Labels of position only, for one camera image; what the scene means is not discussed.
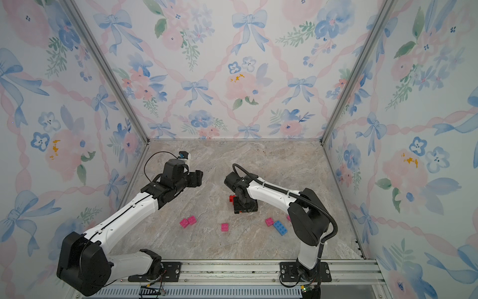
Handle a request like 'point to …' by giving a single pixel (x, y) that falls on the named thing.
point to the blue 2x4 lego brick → (281, 228)
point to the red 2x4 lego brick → (231, 199)
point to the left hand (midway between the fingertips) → (196, 171)
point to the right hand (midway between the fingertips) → (243, 210)
